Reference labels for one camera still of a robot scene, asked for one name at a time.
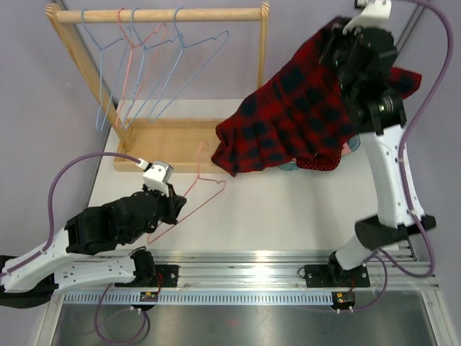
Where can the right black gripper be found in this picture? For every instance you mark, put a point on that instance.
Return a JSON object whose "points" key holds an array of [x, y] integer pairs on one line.
{"points": [[336, 39]]}

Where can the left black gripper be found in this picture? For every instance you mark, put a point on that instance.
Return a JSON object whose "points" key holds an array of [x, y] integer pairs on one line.
{"points": [[174, 202]]}

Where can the red plaid skirt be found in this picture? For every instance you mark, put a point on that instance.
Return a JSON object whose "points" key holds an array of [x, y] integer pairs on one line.
{"points": [[298, 113]]}

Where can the pink pleated skirt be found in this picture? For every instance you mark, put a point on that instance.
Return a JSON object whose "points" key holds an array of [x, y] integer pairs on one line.
{"points": [[347, 149]]}

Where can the red polka dot garment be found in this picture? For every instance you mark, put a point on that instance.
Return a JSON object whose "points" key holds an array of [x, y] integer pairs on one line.
{"points": [[320, 162]]}

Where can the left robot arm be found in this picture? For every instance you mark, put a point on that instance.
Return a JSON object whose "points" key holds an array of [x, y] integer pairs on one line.
{"points": [[69, 262]]}

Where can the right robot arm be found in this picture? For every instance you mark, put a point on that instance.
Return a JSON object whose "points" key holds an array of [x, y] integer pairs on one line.
{"points": [[399, 212]]}

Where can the wooden clothes rack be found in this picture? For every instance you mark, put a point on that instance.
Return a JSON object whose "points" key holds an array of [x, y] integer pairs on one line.
{"points": [[175, 140]]}

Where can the teal plastic bin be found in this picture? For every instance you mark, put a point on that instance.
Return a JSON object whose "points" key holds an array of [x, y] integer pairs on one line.
{"points": [[291, 165]]}

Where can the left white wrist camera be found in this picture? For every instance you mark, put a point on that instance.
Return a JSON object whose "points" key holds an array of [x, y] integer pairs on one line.
{"points": [[156, 175]]}

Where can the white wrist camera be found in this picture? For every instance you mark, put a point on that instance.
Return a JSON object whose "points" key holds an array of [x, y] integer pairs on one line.
{"points": [[373, 14], [156, 175]]}

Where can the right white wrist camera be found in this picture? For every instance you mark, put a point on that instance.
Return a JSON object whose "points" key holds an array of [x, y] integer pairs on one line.
{"points": [[373, 14]]}

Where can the white slotted cable duct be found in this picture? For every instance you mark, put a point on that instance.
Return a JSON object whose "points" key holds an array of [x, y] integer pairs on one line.
{"points": [[196, 298]]}

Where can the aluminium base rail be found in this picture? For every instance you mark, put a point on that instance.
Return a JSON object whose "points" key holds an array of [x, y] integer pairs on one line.
{"points": [[247, 270]]}

